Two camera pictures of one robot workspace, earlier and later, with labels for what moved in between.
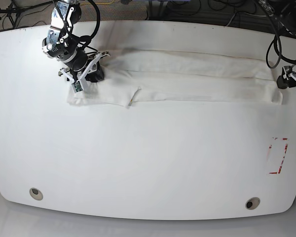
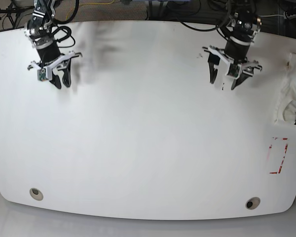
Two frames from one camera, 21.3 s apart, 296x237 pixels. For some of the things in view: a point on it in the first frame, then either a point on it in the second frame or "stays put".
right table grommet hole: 252,203 stays put
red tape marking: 279,167 stays put
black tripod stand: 13,12 stays put
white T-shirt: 131,76 -> 290,109
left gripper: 92,71 -> 50,59
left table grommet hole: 36,194 stays put
